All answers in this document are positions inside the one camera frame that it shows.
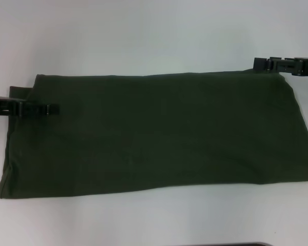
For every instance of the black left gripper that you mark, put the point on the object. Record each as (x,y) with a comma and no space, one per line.
(3,106)

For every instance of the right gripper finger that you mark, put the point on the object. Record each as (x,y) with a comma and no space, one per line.
(279,64)
(304,73)

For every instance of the dark green printed t-shirt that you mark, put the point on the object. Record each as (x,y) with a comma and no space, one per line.
(154,128)

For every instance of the dark grey robot base edge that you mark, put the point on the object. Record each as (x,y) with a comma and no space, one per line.
(249,244)

